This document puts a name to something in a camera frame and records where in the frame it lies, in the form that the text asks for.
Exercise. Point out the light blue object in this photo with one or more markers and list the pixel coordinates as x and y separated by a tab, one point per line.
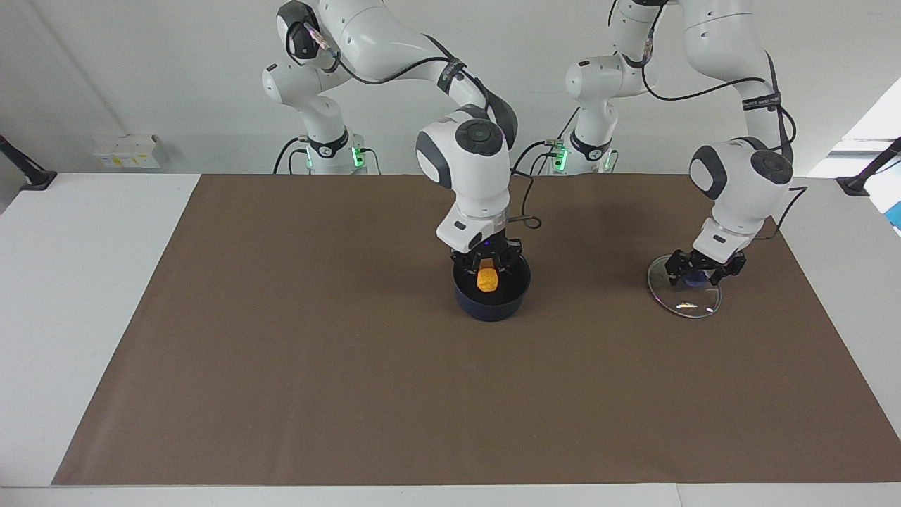
896	217

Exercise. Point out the glass lid with blue knob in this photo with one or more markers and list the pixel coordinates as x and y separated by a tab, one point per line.
686	303

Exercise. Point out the brown table mat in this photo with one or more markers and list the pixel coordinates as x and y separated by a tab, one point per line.
352	401

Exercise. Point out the black camera stand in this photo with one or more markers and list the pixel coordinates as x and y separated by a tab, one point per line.
35	179
855	186

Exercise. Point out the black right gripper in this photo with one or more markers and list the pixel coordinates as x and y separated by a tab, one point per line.
493	248

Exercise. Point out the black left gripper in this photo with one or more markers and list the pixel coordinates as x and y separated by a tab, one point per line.
711	264

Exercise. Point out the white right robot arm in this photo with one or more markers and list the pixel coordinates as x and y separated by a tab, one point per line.
464	169

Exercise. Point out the dark blue saucepan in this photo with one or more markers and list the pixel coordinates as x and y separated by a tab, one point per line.
489	310

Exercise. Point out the white power strip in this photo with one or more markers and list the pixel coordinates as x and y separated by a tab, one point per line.
127	153

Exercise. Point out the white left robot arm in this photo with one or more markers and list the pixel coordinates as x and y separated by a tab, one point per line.
739	176

